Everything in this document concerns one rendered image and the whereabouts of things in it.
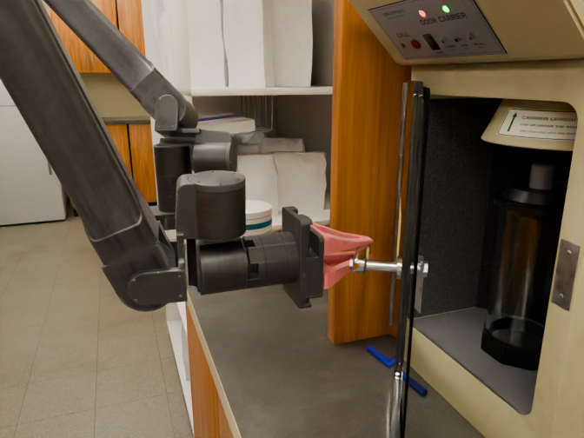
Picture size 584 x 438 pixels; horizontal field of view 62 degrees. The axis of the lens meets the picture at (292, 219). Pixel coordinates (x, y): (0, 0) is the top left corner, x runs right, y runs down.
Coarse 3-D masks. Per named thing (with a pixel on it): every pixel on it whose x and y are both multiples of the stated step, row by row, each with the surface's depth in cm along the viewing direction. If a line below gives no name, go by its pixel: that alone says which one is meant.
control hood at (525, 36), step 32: (352, 0) 65; (384, 0) 59; (480, 0) 47; (512, 0) 44; (544, 0) 41; (576, 0) 40; (512, 32) 47; (544, 32) 44; (576, 32) 41; (416, 64) 68
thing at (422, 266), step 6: (420, 258) 51; (420, 264) 51; (426, 264) 51; (420, 270) 51; (426, 270) 50; (420, 276) 51; (426, 276) 51; (420, 282) 51; (420, 288) 51; (420, 294) 51; (420, 300) 51; (420, 306) 51; (420, 312) 52
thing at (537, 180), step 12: (540, 168) 62; (552, 168) 62; (540, 180) 62; (552, 180) 62; (504, 192) 65; (516, 192) 62; (528, 192) 61; (540, 192) 61; (552, 192) 61; (564, 192) 61; (540, 204) 60; (552, 204) 60; (564, 204) 60
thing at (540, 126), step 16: (496, 112) 62; (512, 112) 58; (528, 112) 56; (544, 112) 55; (560, 112) 54; (496, 128) 60; (512, 128) 57; (528, 128) 56; (544, 128) 54; (560, 128) 54; (576, 128) 53; (512, 144) 57; (528, 144) 55; (544, 144) 54; (560, 144) 53
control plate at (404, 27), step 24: (408, 0) 55; (432, 0) 52; (456, 0) 49; (384, 24) 64; (408, 24) 59; (432, 24) 56; (456, 24) 52; (480, 24) 49; (408, 48) 64; (456, 48) 56; (480, 48) 53
